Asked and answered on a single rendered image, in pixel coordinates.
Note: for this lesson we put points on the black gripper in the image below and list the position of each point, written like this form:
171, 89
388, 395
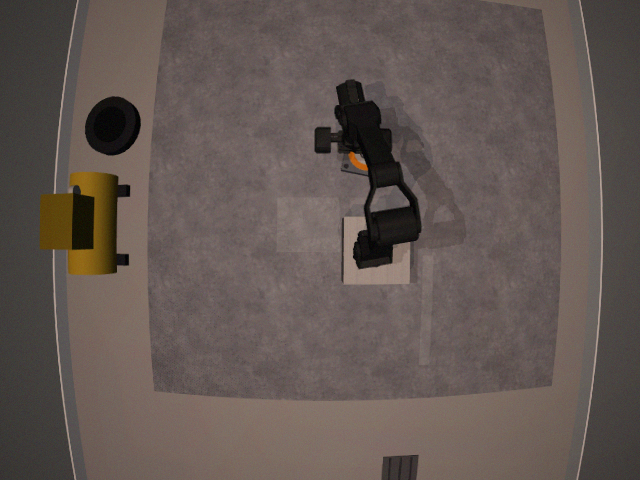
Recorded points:
323, 139

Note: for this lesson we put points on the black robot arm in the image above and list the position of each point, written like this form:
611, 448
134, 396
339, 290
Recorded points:
360, 121

